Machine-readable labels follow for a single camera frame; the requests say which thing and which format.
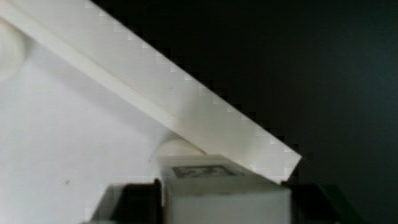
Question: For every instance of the white table leg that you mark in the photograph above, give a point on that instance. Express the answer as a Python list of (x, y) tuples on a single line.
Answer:
[(213, 192)]

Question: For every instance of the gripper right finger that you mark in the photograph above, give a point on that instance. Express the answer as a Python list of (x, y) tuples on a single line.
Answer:
[(320, 206)]

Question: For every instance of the white square tabletop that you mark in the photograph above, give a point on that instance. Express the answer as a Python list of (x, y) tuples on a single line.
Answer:
[(97, 100)]

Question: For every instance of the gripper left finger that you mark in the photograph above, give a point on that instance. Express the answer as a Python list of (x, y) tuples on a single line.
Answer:
[(129, 204)]

